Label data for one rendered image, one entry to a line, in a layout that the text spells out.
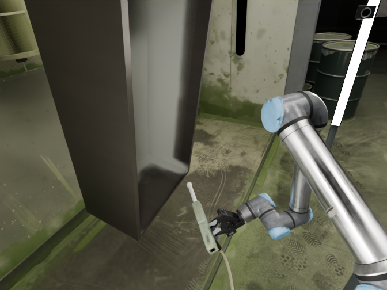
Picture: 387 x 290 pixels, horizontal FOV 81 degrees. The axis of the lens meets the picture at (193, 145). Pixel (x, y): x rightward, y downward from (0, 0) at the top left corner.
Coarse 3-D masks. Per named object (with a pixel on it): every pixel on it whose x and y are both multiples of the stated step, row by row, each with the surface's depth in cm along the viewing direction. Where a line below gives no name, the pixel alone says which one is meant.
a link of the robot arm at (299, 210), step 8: (312, 96) 79; (320, 104) 80; (320, 112) 80; (312, 120) 82; (320, 120) 82; (320, 128) 84; (296, 168) 97; (296, 176) 99; (296, 184) 100; (304, 184) 98; (296, 192) 102; (304, 192) 100; (296, 200) 103; (304, 200) 102; (288, 208) 112; (296, 208) 105; (304, 208) 104; (296, 216) 107; (304, 216) 106; (312, 216) 109; (296, 224) 106
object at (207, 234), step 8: (192, 192) 135; (200, 208) 122; (200, 216) 118; (200, 224) 114; (208, 224) 115; (208, 232) 108; (208, 240) 104; (216, 240) 117; (208, 248) 102; (216, 248) 103
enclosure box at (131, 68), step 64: (64, 0) 59; (128, 0) 100; (192, 0) 101; (64, 64) 72; (128, 64) 63; (192, 64) 118; (64, 128) 92; (128, 128) 74; (192, 128) 140; (128, 192) 96
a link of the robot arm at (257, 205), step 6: (258, 198) 113; (264, 198) 112; (270, 198) 111; (246, 204) 114; (252, 204) 112; (258, 204) 111; (264, 204) 110; (270, 204) 111; (252, 210) 111; (258, 210) 111; (264, 210) 109; (258, 216) 112
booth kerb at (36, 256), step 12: (72, 216) 173; (84, 216) 182; (60, 228) 165; (72, 228) 174; (48, 240) 158; (60, 240) 167; (36, 252) 152; (48, 252) 160; (24, 264) 147; (36, 264) 154; (12, 276) 142; (0, 288) 137
